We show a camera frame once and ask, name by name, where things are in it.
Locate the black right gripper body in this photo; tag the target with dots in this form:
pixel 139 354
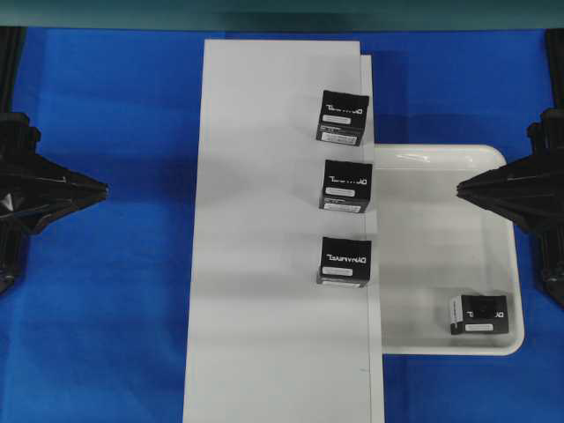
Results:
pixel 544 185

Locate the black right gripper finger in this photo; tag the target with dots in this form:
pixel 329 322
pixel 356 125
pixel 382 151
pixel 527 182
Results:
pixel 513 178
pixel 483 204

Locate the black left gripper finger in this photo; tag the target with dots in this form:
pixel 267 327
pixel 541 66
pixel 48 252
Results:
pixel 62 209
pixel 49 171

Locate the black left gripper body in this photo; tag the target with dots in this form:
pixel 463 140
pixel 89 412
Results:
pixel 20 203

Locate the black box from tray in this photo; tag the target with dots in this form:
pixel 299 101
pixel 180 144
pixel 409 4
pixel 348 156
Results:
pixel 478 314

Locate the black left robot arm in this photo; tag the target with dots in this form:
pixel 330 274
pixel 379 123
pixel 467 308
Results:
pixel 13 240

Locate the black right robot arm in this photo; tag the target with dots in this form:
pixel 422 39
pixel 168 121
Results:
pixel 551 240

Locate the white plastic tray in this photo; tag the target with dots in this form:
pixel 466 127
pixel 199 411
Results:
pixel 434 246

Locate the black box middle on base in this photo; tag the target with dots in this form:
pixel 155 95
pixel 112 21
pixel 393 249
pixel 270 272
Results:
pixel 347 186

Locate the black box on base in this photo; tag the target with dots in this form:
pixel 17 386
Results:
pixel 347 186
pixel 343 118
pixel 345 262

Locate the black box near on base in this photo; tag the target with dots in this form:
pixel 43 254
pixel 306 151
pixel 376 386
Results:
pixel 345 262

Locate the black box far on base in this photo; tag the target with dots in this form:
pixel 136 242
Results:
pixel 343 118

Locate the white base board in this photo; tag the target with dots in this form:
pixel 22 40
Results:
pixel 266 342

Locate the blue table cloth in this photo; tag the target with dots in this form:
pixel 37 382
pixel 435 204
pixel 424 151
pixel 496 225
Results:
pixel 95 329

